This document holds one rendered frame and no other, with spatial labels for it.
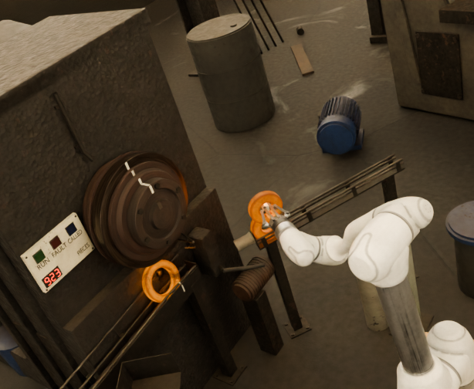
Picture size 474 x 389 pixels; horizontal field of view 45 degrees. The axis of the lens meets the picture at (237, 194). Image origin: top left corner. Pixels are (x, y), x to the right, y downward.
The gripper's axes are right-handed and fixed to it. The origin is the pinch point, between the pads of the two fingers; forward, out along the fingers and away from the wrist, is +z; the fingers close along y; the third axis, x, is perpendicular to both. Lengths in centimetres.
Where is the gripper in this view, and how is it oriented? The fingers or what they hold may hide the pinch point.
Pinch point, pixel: (264, 204)
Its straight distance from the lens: 250.4
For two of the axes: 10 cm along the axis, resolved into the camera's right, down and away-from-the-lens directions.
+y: 9.0, -4.1, 1.4
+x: -2.6, -7.7, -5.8
